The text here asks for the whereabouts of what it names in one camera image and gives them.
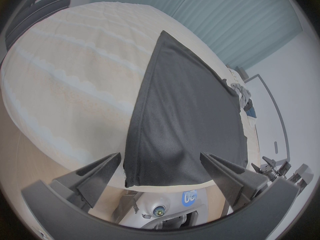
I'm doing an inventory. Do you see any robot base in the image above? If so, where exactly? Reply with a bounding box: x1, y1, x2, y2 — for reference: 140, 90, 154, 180
114, 184, 234, 231

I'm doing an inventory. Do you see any black T-shirt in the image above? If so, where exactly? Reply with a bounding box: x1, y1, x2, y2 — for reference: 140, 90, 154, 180
122, 30, 248, 188

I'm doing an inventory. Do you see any grey garment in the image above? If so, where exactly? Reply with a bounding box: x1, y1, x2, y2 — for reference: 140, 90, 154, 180
230, 83, 252, 107

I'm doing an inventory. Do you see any black chest of drawers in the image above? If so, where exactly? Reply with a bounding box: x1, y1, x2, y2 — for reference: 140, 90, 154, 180
5, 0, 73, 50

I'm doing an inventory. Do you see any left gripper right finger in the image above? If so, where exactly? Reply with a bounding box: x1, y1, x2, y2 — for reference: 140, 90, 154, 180
200, 152, 269, 208

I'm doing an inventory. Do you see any bed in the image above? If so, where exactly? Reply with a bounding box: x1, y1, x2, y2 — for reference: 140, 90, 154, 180
0, 1, 291, 192

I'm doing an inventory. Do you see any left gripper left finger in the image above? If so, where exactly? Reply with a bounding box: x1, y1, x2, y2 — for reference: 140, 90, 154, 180
51, 153, 122, 208

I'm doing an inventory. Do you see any white printed pillow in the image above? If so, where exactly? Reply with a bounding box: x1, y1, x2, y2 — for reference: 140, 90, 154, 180
226, 66, 244, 85

